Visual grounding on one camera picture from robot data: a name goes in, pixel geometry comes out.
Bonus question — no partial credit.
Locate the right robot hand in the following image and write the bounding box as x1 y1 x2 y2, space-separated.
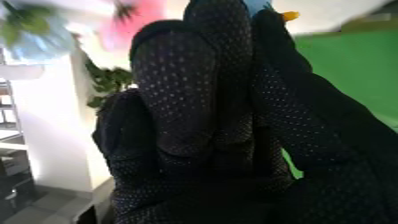
91 0 398 224

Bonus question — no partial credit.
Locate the pink flower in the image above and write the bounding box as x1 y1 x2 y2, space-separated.
96 0 169 52

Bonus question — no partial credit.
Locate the pale blue flower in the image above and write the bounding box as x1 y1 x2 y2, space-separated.
0 0 80 65

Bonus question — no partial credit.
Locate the green sprig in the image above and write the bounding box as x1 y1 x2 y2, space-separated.
84 59 137 111

